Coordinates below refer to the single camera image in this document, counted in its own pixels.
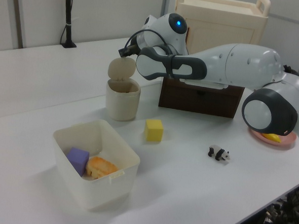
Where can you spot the beige trash can lid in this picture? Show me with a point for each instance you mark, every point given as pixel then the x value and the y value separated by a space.
pixel 121 68

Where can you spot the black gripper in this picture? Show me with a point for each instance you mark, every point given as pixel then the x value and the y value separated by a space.
pixel 133 50

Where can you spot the purple foam cube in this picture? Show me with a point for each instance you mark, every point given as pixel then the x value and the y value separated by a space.
pixel 78 159

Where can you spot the small panda figurine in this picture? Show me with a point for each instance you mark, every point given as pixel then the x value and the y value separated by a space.
pixel 219 153

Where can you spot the cream plastic drawer cabinet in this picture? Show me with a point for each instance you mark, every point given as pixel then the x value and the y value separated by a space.
pixel 220 27

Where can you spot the beige desktop trash can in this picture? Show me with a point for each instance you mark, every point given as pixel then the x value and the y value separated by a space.
pixel 122 105

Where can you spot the white plastic storage bin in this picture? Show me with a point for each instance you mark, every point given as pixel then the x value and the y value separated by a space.
pixel 104 190

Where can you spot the pink plate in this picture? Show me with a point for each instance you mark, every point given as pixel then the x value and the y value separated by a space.
pixel 287 140

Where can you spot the yellow toy banana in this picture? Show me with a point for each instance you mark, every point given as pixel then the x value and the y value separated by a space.
pixel 272 137

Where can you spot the yellow foam cube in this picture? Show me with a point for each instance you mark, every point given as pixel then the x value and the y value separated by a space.
pixel 154 131

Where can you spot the black pole with clamp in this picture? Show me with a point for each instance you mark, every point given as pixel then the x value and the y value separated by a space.
pixel 68 15

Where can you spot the toy bread loaf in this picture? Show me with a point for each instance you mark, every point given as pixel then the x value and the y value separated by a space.
pixel 101 168

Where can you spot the dark brown wooden box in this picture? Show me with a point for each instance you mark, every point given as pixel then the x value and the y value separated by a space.
pixel 201 100

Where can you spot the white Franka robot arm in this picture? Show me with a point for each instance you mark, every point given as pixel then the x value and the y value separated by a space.
pixel 243 64

